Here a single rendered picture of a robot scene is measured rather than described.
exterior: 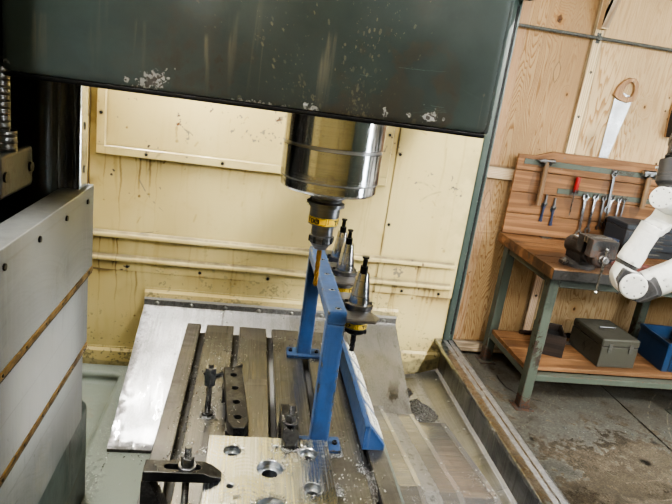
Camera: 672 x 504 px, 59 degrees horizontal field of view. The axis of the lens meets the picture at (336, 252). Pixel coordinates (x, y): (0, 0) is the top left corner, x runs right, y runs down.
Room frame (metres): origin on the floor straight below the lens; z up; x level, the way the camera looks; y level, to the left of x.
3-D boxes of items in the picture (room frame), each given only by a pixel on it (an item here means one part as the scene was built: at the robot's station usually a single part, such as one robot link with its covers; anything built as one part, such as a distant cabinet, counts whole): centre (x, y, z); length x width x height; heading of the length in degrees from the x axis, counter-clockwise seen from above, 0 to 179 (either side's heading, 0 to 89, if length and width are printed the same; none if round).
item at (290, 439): (1.04, 0.04, 0.97); 0.13 x 0.03 x 0.15; 9
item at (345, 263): (1.41, -0.03, 1.26); 0.04 x 0.04 x 0.07
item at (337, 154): (0.96, 0.03, 1.56); 0.16 x 0.16 x 0.12
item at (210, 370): (1.19, 0.24, 0.96); 0.03 x 0.03 x 0.13
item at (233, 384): (1.19, 0.18, 0.93); 0.26 x 0.05 x 0.06; 14
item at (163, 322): (1.60, 0.13, 0.75); 0.89 x 0.70 x 0.26; 99
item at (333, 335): (1.13, -0.02, 1.05); 0.10 x 0.05 x 0.30; 99
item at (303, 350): (1.56, 0.05, 1.05); 0.10 x 0.05 x 0.30; 99
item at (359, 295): (1.19, -0.06, 1.26); 0.04 x 0.04 x 0.07
